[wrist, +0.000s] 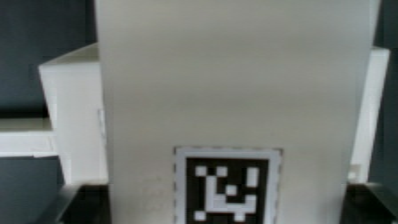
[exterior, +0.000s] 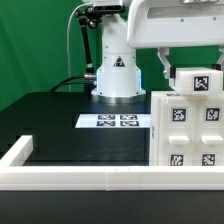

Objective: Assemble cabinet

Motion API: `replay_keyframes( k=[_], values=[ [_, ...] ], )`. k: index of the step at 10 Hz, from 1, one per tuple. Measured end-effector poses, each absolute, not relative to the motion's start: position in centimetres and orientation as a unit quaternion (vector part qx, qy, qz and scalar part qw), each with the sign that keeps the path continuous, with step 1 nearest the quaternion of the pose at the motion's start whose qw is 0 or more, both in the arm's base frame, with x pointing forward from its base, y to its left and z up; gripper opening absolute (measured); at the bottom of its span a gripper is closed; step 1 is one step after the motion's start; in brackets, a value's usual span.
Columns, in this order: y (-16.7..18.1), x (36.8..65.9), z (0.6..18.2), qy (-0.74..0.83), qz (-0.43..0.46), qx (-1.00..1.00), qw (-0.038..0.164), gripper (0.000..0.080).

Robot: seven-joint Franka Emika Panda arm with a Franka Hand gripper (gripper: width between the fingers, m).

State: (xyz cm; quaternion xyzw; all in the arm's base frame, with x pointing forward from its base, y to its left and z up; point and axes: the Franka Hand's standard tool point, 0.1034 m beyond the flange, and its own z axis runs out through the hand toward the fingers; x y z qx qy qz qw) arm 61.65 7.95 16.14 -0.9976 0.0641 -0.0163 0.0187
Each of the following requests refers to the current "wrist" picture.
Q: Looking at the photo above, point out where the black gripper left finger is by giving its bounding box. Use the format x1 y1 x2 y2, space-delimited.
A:
33 181 113 224

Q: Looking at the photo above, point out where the white cabinet top block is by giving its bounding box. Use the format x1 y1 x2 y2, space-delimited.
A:
95 0 372 224

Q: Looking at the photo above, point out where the white U-shaped fence frame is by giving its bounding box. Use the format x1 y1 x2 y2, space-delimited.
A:
0 118 56 158

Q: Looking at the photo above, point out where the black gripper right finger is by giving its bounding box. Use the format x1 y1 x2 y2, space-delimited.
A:
339 183 398 224

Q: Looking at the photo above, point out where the white cabinet body box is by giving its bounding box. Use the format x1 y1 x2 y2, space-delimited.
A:
38 44 388 184

